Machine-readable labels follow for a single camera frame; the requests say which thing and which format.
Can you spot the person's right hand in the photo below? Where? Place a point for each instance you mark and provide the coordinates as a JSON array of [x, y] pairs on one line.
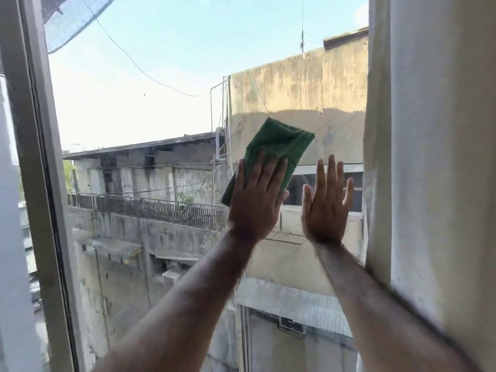
[[326, 216]]

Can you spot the person's left hand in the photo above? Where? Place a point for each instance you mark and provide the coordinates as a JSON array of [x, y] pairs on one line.
[[254, 209]]

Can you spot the person's right thumb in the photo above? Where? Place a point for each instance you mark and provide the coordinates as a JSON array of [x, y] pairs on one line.
[[307, 203]]

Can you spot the person's left thumb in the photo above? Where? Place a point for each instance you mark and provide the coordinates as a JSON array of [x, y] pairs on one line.
[[284, 198]]

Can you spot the person's left middle finger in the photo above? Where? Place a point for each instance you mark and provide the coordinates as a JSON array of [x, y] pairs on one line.
[[272, 170]]

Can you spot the person's right middle finger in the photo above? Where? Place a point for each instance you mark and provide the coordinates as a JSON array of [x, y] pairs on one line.
[[331, 174]]

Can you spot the person's right little finger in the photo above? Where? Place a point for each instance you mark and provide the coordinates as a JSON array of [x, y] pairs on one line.
[[348, 193]]

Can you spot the person's left little finger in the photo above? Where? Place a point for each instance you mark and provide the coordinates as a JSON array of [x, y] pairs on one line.
[[240, 174]]

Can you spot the green cleaning cloth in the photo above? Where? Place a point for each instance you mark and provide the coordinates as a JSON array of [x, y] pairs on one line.
[[277, 141]]

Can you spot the person's right forearm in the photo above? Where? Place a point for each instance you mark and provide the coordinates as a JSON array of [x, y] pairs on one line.
[[379, 313]]

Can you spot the person's left forearm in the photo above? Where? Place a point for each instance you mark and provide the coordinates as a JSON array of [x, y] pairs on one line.
[[186, 306]]

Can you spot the dark building window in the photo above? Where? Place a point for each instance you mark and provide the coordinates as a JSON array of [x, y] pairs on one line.
[[358, 189]]

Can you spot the grey rooftop pipes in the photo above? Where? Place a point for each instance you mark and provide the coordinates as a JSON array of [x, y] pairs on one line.
[[223, 112]]

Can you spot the beige concrete building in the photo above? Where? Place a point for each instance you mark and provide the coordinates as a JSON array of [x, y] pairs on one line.
[[302, 85]]

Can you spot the black metal railing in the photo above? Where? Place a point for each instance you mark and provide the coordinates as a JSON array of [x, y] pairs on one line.
[[155, 211]]

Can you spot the corrugated metal awning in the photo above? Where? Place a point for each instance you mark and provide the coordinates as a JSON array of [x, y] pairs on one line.
[[294, 302]]

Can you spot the outdoor air conditioner unit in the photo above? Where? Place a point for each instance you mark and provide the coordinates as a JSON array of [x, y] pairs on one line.
[[291, 325]]

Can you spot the thin rooftop antenna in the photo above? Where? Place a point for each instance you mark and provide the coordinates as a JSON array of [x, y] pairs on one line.
[[302, 32]]

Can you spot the window glass pane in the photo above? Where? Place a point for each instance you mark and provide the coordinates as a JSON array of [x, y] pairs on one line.
[[162, 46]]

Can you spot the grey mesh netting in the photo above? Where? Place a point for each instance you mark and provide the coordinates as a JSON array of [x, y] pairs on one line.
[[66, 19]]

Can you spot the white window frame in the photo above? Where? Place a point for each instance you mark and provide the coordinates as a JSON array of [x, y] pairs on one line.
[[35, 189]]

